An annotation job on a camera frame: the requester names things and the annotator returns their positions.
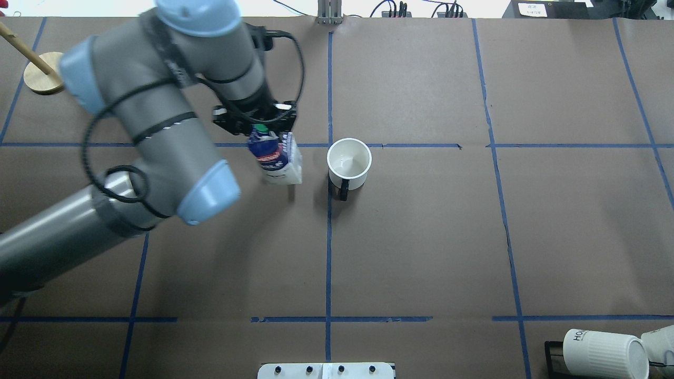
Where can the white ribbed HOME mug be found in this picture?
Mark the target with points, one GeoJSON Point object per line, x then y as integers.
{"type": "Point", "coordinates": [604, 355]}

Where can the black cable connector block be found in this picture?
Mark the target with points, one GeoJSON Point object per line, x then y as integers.
{"type": "Point", "coordinates": [397, 9]}

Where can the blue Pascual milk carton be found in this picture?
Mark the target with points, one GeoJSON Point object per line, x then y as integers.
{"type": "Point", "coordinates": [277, 154]}

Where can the black wire mug rack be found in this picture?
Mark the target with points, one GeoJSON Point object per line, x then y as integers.
{"type": "Point", "coordinates": [555, 363]}

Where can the grey aluminium frame post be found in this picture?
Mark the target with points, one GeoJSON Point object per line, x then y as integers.
{"type": "Point", "coordinates": [329, 12]}

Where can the wooden stand with round base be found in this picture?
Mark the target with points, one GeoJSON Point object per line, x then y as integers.
{"type": "Point", "coordinates": [42, 75]}

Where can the white smiley face mug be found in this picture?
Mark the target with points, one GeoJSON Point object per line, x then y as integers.
{"type": "Point", "coordinates": [349, 161]}

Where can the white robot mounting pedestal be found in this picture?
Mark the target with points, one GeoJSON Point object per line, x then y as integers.
{"type": "Point", "coordinates": [328, 370]}

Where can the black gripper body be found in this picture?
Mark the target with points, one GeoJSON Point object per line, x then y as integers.
{"type": "Point", "coordinates": [261, 119]}

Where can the black box with white label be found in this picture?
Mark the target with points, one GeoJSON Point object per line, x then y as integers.
{"type": "Point", "coordinates": [546, 10]}

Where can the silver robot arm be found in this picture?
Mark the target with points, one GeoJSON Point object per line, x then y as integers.
{"type": "Point", "coordinates": [146, 154]}

